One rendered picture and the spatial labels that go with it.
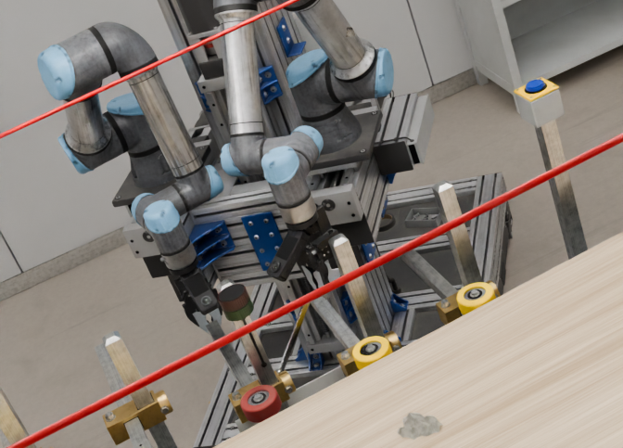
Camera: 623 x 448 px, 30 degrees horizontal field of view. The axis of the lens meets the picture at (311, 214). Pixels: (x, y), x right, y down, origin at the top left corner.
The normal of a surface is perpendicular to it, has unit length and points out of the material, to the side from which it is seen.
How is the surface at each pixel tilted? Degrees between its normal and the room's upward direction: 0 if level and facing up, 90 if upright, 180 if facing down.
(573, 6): 90
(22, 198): 90
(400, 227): 0
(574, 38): 0
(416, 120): 0
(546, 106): 90
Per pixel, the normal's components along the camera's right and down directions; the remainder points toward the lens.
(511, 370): -0.32, -0.82
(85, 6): 0.29, 0.40
